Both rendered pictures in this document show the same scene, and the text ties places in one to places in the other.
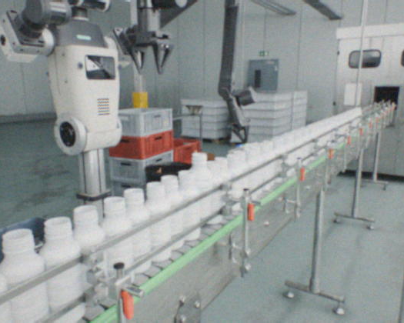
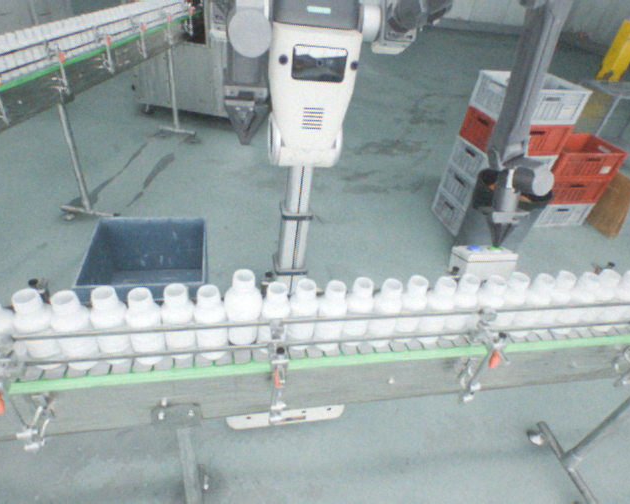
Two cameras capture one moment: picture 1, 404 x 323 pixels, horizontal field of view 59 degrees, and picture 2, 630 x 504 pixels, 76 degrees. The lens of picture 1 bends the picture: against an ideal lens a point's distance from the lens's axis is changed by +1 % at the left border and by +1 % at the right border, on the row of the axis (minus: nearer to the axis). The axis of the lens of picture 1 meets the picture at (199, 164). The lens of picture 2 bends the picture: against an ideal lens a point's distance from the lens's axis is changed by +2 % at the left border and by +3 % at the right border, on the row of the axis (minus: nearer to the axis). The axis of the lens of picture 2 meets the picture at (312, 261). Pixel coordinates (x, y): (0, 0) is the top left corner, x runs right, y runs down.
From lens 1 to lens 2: 0.77 m
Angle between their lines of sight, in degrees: 45
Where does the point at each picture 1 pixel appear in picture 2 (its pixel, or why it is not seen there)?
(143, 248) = (106, 347)
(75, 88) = (276, 88)
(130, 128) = (497, 106)
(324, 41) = not seen: outside the picture
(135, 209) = (97, 312)
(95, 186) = (291, 205)
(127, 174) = (466, 166)
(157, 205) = (131, 317)
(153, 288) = (104, 385)
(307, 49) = not seen: outside the picture
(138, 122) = not seen: hidden behind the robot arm
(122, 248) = (64, 342)
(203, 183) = (231, 312)
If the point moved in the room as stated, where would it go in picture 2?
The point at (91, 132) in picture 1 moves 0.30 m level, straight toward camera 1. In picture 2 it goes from (288, 147) to (220, 184)
